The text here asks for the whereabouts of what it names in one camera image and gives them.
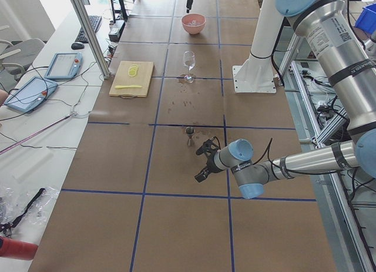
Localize aluminium frame post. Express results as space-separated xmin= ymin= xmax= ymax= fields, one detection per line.
xmin=70 ymin=0 xmax=110 ymax=79

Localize blue storage bin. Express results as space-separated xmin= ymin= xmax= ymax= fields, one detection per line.
xmin=355 ymin=4 xmax=376 ymax=33

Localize clear ice cubes pile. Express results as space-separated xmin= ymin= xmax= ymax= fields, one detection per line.
xmin=186 ymin=19 xmax=202 ymax=27

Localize upper teach pendant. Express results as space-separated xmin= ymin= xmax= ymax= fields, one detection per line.
xmin=45 ymin=52 xmax=83 ymax=81

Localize black keyboard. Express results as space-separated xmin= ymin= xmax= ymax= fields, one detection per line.
xmin=75 ymin=15 xmax=103 ymax=43

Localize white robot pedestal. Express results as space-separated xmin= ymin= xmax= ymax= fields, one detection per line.
xmin=233 ymin=0 xmax=283 ymax=93

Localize black computer mouse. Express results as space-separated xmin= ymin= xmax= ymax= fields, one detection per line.
xmin=71 ymin=42 xmax=85 ymax=50

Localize yellow plastic knife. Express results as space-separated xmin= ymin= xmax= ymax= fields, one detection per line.
xmin=115 ymin=85 xmax=143 ymax=89

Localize red fire extinguisher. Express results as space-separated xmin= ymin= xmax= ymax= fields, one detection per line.
xmin=0 ymin=237 xmax=38 ymax=260

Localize teach pendant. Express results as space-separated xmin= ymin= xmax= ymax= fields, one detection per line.
xmin=4 ymin=76 xmax=58 ymax=113
xmin=45 ymin=52 xmax=83 ymax=81

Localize yellow lemon slices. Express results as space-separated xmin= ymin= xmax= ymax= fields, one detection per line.
xmin=127 ymin=63 xmax=139 ymax=78

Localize wooden cutting board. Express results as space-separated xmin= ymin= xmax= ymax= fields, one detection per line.
xmin=109 ymin=61 xmax=154 ymax=98

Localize pink bowl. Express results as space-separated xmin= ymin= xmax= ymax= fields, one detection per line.
xmin=181 ymin=14 xmax=206 ymax=35

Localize long grabber stick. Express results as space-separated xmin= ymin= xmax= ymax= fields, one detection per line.
xmin=0 ymin=110 xmax=92 ymax=155

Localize clear wine glass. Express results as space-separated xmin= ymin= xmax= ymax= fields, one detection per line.
xmin=183 ymin=51 xmax=196 ymax=83

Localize metal jigger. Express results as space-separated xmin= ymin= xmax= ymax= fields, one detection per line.
xmin=185 ymin=126 xmax=195 ymax=147

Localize lower teach pendant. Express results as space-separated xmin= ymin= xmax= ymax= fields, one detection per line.
xmin=4 ymin=76 xmax=58 ymax=113

